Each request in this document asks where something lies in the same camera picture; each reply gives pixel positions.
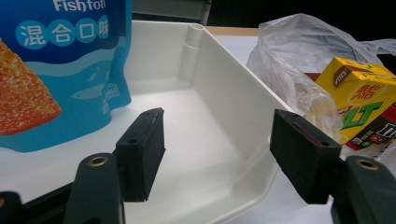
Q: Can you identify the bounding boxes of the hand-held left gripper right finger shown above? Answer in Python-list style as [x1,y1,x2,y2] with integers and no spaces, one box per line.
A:
[269,108,343,205]

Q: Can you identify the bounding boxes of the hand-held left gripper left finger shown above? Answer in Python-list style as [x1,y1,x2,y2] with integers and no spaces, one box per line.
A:
[115,107,166,203]

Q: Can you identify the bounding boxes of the clear plastic bag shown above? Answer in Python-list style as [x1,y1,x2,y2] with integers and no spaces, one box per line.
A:
[247,12,396,178]

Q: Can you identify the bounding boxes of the white plastic tray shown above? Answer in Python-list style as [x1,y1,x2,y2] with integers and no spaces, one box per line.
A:
[0,20,295,224]

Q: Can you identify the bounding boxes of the blue snack pouch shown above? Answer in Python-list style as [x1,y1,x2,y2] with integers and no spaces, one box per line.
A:
[0,0,134,153]

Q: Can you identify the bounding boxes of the yellow drink carton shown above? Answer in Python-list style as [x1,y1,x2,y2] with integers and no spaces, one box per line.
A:
[315,56,396,146]

